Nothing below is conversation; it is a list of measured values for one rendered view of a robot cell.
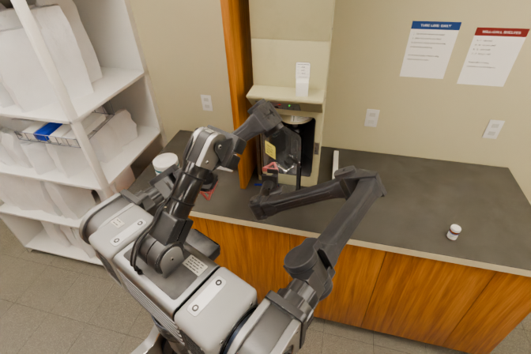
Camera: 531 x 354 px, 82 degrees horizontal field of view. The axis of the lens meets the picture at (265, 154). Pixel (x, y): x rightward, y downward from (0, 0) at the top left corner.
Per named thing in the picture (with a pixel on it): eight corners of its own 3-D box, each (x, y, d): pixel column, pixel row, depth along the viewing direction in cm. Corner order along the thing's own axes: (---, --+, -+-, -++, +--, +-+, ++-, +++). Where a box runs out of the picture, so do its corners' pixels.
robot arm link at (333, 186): (353, 171, 93) (367, 200, 96) (355, 163, 98) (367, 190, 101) (242, 203, 114) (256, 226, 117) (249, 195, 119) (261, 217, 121)
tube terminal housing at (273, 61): (269, 153, 190) (265, 23, 144) (321, 160, 183) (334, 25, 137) (258, 179, 171) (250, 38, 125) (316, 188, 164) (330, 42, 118)
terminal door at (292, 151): (260, 174, 167) (256, 109, 143) (299, 205, 148) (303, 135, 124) (258, 175, 167) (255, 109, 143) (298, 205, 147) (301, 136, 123)
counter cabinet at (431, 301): (200, 219, 272) (180, 134, 219) (452, 264, 229) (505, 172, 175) (163, 288, 221) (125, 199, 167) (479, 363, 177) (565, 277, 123)
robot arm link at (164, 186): (148, 187, 86) (160, 202, 87) (177, 168, 93) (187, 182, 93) (141, 195, 93) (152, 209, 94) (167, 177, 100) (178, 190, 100)
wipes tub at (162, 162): (166, 171, 179) (160, 151, 170) (186, 175, 176) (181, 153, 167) (154, 186, 169) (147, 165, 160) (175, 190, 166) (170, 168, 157)
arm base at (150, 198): (130, 220, 90) (118, 190, 83) (153, 204, 95) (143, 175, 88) (148, 234, 86) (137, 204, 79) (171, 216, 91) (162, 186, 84)
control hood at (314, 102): (254, 104, 143) (253, 84, 137) (323, 111, 136) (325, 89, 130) (246, 116, 134) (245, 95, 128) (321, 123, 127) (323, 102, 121)
